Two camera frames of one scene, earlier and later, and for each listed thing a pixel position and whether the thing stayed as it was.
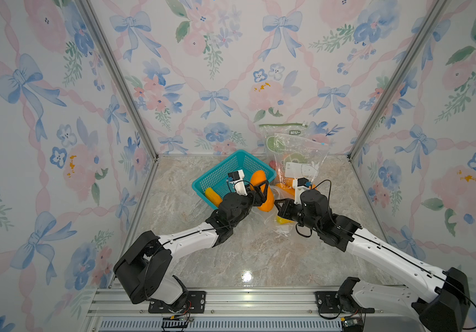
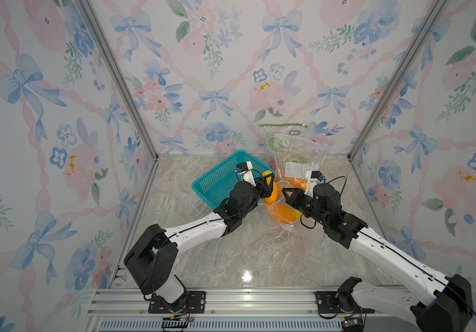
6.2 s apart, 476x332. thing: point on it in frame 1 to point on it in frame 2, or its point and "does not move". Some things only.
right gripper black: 284,211 to 295,196
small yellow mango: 213,196 to 272,198
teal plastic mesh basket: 218,178 does not move
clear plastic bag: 298,158 does not move
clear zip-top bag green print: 268,131 does not move
